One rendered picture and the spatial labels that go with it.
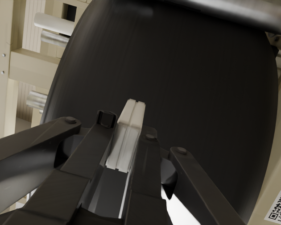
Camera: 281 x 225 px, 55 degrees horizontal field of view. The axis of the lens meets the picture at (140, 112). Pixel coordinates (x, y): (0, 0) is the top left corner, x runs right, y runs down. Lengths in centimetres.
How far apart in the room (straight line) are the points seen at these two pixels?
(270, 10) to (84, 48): 23
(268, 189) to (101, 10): 44
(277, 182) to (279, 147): 7
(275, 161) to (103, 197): 36
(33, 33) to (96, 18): 482
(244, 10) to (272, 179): 33
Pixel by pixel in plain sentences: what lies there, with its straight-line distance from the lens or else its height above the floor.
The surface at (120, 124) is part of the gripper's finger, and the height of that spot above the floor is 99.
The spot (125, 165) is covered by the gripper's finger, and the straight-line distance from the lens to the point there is 17.
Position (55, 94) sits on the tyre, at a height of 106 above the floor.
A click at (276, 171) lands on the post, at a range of 57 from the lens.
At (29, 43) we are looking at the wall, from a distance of 526.
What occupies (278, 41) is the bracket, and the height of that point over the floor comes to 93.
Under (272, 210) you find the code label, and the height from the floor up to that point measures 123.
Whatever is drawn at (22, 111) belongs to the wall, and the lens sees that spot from 572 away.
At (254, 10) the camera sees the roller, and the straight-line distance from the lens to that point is 38.
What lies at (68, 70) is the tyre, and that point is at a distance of 34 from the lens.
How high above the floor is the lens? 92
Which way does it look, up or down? 22 degrees up
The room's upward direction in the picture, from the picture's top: 164 degrees counter-clockwise
